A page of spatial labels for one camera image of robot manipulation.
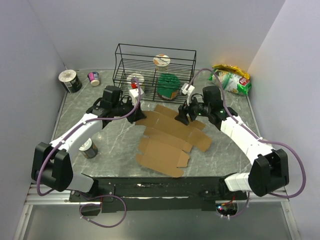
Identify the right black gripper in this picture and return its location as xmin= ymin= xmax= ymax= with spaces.
xmin=174 ymin=93 xmax=211 ymax=126

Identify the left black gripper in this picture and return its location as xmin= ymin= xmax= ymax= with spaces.
xmin=112 ymin=96 xmax=147 ymax=124

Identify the brown cardboard box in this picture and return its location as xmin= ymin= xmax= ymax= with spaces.
xmin=135 ymin=104 xmax=212 ymax=178

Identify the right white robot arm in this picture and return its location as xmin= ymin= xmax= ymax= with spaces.
xmin=175 ymin=83 xmax=289 ymax=200

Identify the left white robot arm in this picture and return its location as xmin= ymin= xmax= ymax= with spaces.
xmin=31 ymin=85 xmax=146 ymax=201

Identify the green lid jar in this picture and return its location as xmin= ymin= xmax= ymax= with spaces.
xmin=156 ymin=73 xmax=181 ymax=101

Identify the white yellow cup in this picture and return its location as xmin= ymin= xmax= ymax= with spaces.
xmin=126 ymin=73 xmax=145 ymax=96

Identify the orange yogurt cup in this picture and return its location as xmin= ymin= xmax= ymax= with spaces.
xmin=153 ymin=54 xmax=171 ymax=72

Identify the small purple yogurt cup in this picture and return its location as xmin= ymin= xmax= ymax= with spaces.
xmin=87 ymin=71 xmax=100 ymax=87

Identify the metal tin can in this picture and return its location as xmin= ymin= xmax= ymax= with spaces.
xmin=79 ymin=138 xmax=98 ymax=159

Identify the green chips bag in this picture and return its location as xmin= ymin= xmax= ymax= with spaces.
xmin=213 ymin=69 xmax=252 ymax=96

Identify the yellow chips bag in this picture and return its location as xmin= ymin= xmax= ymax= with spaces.
xmin=212 ymin=64 xmax=250 ymax=80

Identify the black can white lid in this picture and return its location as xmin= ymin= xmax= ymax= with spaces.
xmin=58 ymin=69 xmax=82 ymax=93

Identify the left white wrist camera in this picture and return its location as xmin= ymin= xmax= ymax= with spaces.
xmin=129 ymin=82 xmax=145 ymax=106

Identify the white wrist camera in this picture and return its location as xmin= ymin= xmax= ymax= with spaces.
xmin=180 ymin=83 xmax=195 ymax=96
xmin=129 ymin=82 xmax=145 ymax=106

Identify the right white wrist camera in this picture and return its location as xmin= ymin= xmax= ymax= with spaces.
xmin=180 ymin=83 xmax=195 ymax=96

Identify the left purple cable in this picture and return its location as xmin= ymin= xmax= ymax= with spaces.
xmin=36 ymin=77 xmax=142 ymax=228

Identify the black wire rack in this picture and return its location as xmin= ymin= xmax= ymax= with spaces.
xmin=112 ymin=43 xmax=197 ymax=104

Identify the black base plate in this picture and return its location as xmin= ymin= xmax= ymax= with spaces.
xmin=69 ymin=176 xmax=248 ymax=213

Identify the aluminium rail frame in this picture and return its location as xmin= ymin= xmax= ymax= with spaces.
xmin=13 ymin=182 xmax=301 ymax=240

